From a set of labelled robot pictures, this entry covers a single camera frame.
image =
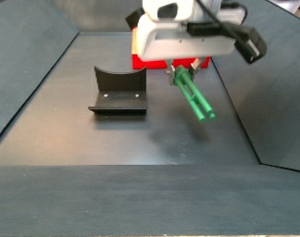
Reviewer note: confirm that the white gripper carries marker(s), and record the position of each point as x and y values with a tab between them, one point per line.
164	36

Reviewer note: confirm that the green three prong object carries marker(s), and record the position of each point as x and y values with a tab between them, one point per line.
197	101

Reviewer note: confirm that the black curved fixture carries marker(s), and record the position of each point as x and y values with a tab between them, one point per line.
121	92

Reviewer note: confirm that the red shape sorter block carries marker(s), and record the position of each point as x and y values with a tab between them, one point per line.
160	64

